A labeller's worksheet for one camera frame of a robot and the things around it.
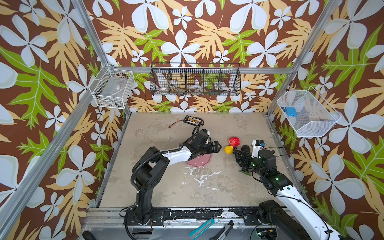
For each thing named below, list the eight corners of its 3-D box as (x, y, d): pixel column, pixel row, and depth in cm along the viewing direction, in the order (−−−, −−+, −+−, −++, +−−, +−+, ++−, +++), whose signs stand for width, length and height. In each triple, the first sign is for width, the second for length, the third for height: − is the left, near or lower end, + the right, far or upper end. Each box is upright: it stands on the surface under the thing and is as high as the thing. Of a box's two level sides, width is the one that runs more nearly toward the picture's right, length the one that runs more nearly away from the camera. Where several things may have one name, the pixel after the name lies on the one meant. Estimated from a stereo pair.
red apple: (229, 147, 101) (231, 143, 96) (228, 141, 104) (229, 137, 100) (239, 147, 101) (241, 143, 96) (238, 141, 104) (240, 137, 100)
